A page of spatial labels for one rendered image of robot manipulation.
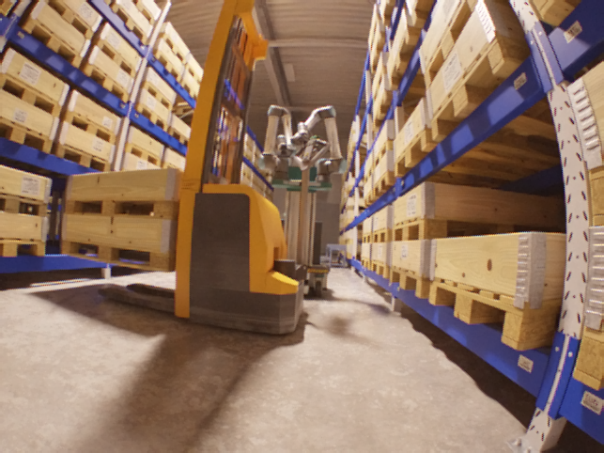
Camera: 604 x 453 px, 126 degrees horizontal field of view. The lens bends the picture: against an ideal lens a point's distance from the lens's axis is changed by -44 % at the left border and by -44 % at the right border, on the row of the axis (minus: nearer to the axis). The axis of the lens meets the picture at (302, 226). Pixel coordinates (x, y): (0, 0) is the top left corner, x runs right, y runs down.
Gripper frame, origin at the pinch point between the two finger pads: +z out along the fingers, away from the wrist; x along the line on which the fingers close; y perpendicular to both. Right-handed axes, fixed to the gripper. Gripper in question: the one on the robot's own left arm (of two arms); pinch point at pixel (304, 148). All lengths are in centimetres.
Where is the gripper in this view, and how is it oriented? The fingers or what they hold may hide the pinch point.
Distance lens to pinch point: 228.1
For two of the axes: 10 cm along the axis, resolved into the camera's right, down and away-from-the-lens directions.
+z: 0.7, 8.1, -5.9
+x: 7.4, 3.6, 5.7
